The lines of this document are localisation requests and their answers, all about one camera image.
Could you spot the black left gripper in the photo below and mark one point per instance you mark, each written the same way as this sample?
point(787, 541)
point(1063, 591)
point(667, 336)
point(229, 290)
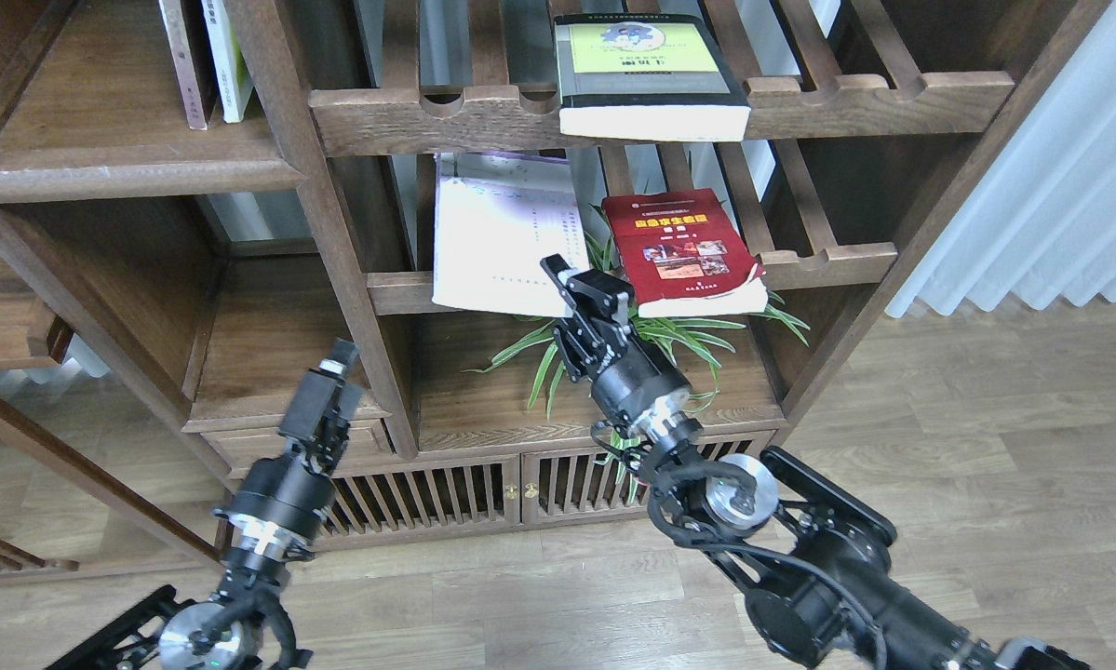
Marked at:
point(280, 507)

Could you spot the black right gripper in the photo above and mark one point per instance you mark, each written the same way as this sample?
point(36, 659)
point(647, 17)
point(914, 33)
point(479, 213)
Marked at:
point(641, 393)

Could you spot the white lavender book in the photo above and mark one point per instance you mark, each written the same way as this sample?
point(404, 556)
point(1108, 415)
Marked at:
point(497, 215)

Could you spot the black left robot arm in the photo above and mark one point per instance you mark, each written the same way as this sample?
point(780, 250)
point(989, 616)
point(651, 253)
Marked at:
point(222, 632)

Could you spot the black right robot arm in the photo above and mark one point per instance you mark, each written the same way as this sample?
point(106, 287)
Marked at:
point(810, 560)

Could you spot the dark wooden bookshelf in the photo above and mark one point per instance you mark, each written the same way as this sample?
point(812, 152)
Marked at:
point(210, 267)

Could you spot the red cover book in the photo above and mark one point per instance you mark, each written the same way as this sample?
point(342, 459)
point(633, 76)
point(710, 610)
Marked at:
point(683, 255)

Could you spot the green spider plant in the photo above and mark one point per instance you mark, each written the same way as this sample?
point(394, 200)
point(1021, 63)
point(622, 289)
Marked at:
point(690, 332)

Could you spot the green and black book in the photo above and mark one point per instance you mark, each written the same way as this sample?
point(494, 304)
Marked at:
point(645, 77)

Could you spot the white green upright book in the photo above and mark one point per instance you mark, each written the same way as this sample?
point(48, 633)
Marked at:
point(234, 80)

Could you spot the white curtain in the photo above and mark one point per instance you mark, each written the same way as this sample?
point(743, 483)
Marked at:
point(1042, 224)

